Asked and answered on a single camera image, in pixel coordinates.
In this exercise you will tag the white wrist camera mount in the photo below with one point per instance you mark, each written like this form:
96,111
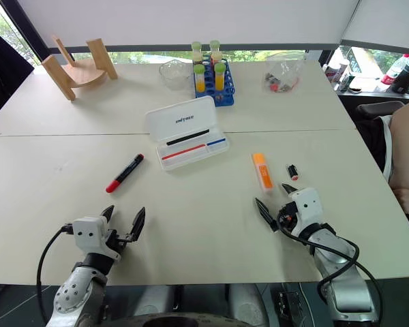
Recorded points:
87,233
306,204

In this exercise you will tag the wooden curved stand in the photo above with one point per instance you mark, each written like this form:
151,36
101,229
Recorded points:
83,73

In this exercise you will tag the clear plastic bag with parts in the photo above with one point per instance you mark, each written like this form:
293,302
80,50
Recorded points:
283,76

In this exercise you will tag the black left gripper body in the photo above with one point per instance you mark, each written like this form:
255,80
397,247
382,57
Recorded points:
114,240

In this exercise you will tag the black box with connectors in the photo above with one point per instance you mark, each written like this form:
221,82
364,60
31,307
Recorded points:
289,303

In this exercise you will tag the green capped tube orange liquid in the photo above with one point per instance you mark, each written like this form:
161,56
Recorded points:
199,80
219,78

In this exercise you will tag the black pen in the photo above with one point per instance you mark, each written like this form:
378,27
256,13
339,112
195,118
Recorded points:
187,137

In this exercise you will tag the green capped tube pale liquid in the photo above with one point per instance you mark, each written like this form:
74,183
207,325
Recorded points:
197,51
215,50

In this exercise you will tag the black marker with red cap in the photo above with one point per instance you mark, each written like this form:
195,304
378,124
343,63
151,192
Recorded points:
124,173

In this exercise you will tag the black office chair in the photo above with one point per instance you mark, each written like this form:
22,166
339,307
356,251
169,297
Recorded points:
371,129

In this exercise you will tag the clear glass bowl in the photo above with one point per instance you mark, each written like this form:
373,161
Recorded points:
174,73

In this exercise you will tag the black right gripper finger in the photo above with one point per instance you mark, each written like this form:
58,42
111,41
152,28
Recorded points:
266,214
288,188

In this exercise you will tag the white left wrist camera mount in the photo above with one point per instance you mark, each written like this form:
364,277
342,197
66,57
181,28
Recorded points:
87,233

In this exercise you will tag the red labelled plastic bottle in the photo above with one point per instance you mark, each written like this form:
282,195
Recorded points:
392,73

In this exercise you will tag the orange highlighter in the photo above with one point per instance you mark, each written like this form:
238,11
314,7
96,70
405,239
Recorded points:
263,173

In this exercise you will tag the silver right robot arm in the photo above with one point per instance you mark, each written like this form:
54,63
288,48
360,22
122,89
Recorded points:
344,286

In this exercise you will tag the blue test tube rack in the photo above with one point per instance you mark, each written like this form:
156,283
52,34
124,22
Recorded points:
225,93

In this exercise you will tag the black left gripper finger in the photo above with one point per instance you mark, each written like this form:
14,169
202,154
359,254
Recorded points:
138,223
108,214

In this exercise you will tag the white open pencil case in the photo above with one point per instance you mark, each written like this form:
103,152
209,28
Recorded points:
180,119

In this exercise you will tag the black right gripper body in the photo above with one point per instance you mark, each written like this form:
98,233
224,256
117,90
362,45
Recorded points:
287,218

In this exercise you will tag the small black cap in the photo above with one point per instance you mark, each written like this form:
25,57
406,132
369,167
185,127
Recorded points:
293,172

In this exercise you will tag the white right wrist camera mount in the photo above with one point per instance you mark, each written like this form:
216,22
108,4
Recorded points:
306,204

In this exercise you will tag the white roller blind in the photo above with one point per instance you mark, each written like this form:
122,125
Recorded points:
191,20
388,24

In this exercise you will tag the black travel mug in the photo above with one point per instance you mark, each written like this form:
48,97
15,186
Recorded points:
406,77

